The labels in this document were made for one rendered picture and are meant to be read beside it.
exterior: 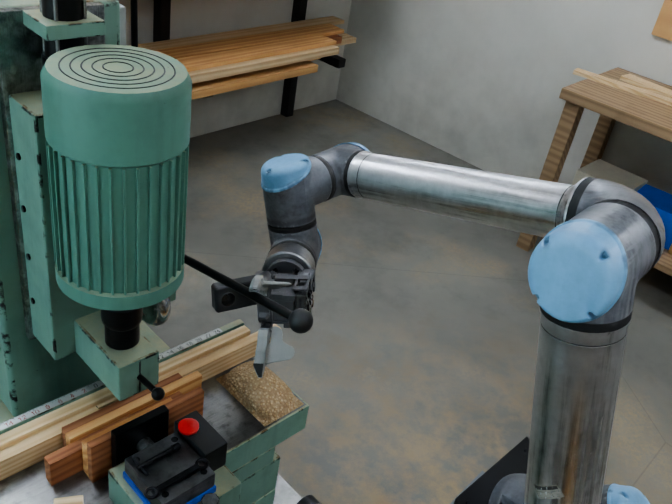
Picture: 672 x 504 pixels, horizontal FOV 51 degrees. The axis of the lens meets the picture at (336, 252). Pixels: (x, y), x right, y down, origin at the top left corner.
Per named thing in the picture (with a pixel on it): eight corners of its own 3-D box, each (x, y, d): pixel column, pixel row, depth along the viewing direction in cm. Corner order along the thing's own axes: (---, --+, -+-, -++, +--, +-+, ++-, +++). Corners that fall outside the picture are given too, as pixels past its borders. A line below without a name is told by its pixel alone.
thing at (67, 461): (51, 486, 105) (49, 464, 102) (45, 478, 106) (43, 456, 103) (184, 417, 120) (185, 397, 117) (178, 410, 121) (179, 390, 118)
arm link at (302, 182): (293, 147, 134) (301, 208, 139) (247, 163, 127) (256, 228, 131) (329, 152, 128) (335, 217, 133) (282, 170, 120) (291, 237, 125)
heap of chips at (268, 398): (264, 426, 121) (266, 411, 119) (215, 379, 128) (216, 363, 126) (303, 404, 126) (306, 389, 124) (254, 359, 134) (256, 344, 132)
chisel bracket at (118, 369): (119, 410, 109) (118, 369, 104) (74, 358, 116) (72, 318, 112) (161, 390, 114) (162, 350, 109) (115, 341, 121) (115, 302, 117)
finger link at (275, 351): (290, 378, 108) (296, 322, 112) (251, 376, 108) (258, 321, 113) (292, 385, 110) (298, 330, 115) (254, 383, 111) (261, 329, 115)
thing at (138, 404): (71, 465, 108) (69, 439, 105) (66, 458, 109) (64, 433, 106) (200, 399, 124) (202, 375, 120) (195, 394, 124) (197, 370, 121)
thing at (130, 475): (161, 525, 95) (162, 499, 92) (118, 472, 101) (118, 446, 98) (239, 477, 104) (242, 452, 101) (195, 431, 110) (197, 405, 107)
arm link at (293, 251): (264, 241, 126) (266, 290, 130) (259, 252, 121) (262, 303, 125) (314, 243, 125) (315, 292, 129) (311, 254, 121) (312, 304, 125)
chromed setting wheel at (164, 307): (159, 341, 126) (160, 285, 119) (122, 305, 132) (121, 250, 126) (173, 335, 127) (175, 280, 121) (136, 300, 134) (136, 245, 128)
